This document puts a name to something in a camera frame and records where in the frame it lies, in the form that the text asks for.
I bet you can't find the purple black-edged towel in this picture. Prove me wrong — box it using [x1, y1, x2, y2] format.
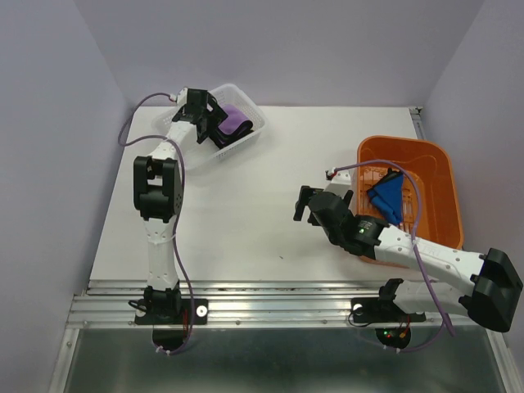
[213, 104, 254, 149]

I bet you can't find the blue towel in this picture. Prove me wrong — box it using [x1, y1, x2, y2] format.
[366, 168, 404, 226]

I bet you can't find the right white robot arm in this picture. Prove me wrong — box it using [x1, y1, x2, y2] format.
[293, 186, 523, 332]

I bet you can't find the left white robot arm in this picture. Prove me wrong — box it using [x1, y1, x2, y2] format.
[129, 88, 227, 325]

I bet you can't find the white plastic basket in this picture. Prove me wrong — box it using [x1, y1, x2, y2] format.
[152, 84, 268, 171]

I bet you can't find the orange plastic tub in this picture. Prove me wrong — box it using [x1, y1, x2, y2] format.
[357, 136, 463, 249]

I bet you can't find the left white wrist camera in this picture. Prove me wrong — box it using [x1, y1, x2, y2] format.
[169, 87, 188, 106]

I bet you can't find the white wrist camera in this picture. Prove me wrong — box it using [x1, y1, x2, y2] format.
[169, 87, 188, 106]
[324, 168, 352, 198]

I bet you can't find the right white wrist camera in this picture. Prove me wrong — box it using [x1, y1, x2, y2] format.
[324, 168, 352, 198]

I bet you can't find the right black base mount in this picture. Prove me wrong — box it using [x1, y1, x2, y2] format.
[348, 278, 427, 350]

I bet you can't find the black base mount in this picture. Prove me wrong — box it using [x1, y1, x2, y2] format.
[348, 278, 427, 350]
[128, 298, 209, 355]

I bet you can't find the aluminium mounting rail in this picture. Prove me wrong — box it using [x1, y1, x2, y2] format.
[61, 280, 504, 332]

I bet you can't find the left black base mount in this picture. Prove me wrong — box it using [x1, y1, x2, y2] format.
[128, 298, 209, 355]

